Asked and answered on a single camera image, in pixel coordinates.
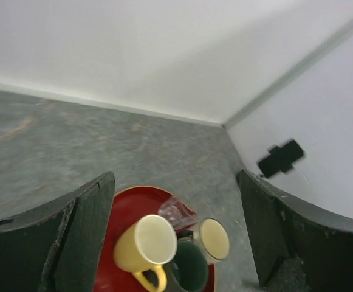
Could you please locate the cream glass mug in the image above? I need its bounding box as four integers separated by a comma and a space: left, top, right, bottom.
198, 218, 230, 264

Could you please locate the dark green mug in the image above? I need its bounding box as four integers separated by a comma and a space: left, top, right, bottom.
163, 239, 209, 292

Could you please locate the red round tray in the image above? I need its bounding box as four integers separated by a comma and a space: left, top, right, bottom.
92, 186, 217, 292

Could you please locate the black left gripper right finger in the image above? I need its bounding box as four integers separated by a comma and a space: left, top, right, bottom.
236, 170, 353, 291

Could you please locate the yellow mug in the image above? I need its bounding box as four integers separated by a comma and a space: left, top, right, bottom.
113, 214, 178, 291

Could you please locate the clear plastic tumbler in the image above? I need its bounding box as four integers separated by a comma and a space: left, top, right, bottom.
157, 196, 198, 231

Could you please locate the black phone clear case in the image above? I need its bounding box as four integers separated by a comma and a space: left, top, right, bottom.
257, 139, 306, 179

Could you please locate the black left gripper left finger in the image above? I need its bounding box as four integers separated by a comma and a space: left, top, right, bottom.
0, 172, 115, 291

